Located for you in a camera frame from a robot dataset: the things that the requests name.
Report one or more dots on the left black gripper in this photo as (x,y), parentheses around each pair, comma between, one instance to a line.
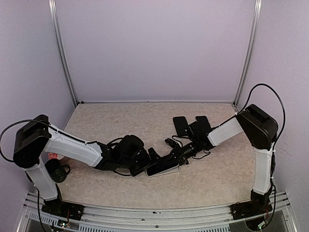
(146,161)

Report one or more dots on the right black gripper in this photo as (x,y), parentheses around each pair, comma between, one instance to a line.
(178,154)

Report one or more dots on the black phone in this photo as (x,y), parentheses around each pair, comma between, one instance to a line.
(165,166)

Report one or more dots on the clear plain phone case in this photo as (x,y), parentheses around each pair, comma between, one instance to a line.
(154,172)

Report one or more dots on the black phone case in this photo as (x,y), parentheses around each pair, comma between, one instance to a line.
(181,125)

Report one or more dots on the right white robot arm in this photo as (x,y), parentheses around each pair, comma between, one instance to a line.
(261,133)

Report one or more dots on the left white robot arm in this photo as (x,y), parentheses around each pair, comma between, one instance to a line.
(38,135)

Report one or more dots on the dark green mug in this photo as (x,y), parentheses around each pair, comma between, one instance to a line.
(57,171)

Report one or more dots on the red white patterned bowl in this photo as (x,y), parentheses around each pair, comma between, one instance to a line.
(55,156)

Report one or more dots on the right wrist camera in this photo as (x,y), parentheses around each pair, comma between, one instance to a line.
(172,143)

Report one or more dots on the front aluminium rail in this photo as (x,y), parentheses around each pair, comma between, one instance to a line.
(218,218)

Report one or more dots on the left aluminium frame post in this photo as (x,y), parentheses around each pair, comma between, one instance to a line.
(61,51)

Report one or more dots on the aluminium frame post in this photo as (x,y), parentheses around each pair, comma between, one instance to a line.
(249,52)
(61,51)

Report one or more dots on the right aluminium frame post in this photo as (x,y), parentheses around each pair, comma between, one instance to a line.
(249,52)

